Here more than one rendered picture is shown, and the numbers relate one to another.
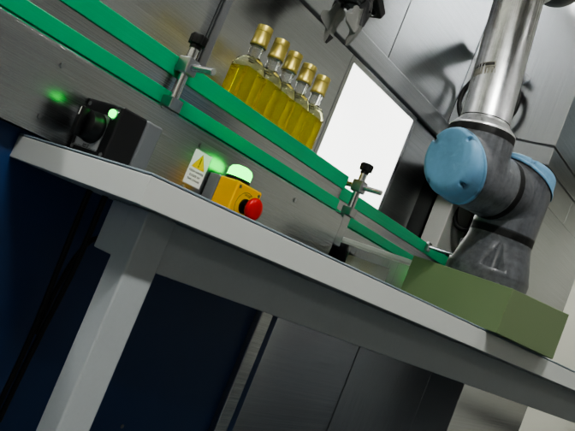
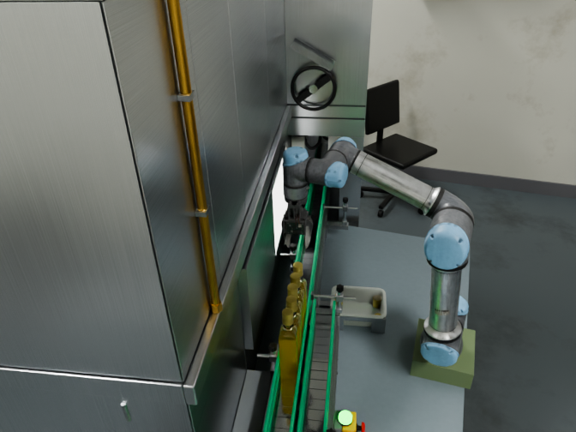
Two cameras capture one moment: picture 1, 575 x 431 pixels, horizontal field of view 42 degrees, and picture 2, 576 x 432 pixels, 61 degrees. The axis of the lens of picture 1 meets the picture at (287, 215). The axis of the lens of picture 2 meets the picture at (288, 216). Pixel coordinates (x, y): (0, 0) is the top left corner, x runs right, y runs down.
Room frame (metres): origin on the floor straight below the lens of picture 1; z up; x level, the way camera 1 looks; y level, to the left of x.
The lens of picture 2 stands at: (0.52, 0.70, 2.23)
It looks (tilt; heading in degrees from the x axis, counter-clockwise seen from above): 33 degrees down; 332
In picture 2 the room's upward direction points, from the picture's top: 2 degrees counter-clockwise
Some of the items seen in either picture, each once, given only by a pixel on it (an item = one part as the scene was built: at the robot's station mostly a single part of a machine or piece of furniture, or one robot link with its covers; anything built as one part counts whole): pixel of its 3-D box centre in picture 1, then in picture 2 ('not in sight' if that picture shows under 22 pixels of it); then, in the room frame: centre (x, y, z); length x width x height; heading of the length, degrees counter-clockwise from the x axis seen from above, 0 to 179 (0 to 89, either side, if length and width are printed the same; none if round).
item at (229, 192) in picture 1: (229, 203); (345, 427); (1.29, 0.10, 0.79); 0.07 x 0.07 x 0.07; 53
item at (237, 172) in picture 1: (240, 174); (345, 417); (1.29, 0.10, 0.84); 0.05 x 0.05 x 0.03
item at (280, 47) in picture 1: (279, 50); (291, 303); (1.55, 0.15, 1.14); 0.04 x 0.04 x 0.04
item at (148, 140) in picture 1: (115, 139); not in sight; (1.07, 0.27, 0.79); 0.08 x 0.08 x 0.08; 53
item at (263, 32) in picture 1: (262, 37); (287, 316); (1.51, 0.18, 1.14); 0.04 x 0.04 x 0.04
